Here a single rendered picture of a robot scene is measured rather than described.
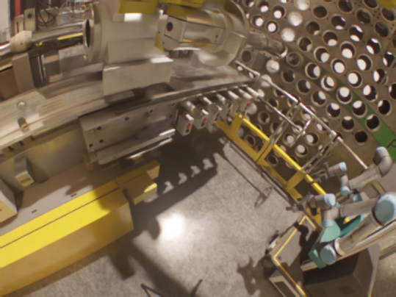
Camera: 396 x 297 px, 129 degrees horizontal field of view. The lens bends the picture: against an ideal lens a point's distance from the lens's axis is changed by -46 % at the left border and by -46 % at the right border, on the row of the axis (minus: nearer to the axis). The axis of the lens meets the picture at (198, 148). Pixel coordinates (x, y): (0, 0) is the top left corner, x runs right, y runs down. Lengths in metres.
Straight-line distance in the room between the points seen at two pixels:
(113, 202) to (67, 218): 0.30
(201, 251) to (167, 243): 0.31
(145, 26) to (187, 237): 1.58
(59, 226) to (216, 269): 1.25
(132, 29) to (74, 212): 1.02
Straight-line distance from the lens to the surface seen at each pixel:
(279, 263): 1.60
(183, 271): 1.58
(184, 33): 0.73
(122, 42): 0.92
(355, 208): 1.15
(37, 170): 1.22
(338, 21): 3.42
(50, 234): 1.13
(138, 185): 1.11
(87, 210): 1.09
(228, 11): 0.95
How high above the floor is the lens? 1.56
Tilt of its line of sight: 45 degrees down
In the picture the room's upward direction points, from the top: 21 degrees clockwise
